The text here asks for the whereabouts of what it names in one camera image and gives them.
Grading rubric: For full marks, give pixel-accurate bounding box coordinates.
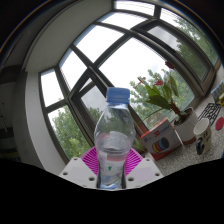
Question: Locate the red-flowered plant in white pot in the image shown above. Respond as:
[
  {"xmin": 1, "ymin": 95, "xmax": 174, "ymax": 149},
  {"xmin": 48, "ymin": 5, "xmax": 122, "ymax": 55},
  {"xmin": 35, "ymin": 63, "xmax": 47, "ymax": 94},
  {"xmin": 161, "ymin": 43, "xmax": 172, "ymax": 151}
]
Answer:
[{"xmin": 133, "ymin": 60, "xmax": 200, "ymax": 145}]

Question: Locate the clear blue-capped water bottle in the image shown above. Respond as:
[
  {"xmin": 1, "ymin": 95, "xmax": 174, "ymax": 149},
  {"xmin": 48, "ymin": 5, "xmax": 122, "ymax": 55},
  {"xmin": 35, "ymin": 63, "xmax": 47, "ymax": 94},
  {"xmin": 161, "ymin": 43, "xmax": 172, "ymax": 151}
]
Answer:
[{"xmin": 93, "ymin": 87, "xmax": 137, "ymax": 190}]

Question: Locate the white and orange cardboard box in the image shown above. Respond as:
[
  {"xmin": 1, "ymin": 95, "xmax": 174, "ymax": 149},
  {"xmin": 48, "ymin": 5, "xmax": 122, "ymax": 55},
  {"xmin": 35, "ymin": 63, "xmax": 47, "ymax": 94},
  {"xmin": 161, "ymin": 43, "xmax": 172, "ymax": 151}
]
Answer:
[{"xmin": 139, "ymin": 117, "xmax": 184, "ymax": 155}]

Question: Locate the cream mug with black handle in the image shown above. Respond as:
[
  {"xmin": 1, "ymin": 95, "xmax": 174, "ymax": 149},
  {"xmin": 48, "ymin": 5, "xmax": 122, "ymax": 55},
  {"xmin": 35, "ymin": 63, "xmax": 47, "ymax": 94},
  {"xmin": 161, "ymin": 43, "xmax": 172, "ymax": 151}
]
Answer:
[{"xmin": 193, "ymin": 118, "xmax": 213, "ymax": 156}]

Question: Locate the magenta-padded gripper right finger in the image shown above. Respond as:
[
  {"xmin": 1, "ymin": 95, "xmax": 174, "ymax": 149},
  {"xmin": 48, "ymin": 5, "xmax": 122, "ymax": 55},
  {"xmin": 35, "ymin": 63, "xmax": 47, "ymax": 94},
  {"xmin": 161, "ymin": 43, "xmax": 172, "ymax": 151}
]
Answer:
[{"xmin": 123, "ymin": 148, "xmax": 164, "ymax": 189}]

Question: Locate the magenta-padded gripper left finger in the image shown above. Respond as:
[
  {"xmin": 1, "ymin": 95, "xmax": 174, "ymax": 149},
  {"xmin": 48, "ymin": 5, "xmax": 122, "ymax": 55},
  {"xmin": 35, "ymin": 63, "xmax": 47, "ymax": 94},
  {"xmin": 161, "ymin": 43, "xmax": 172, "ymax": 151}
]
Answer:
[{"xmin": 59, "ymin": 147, "xmax": 101, "ymax": 189}]

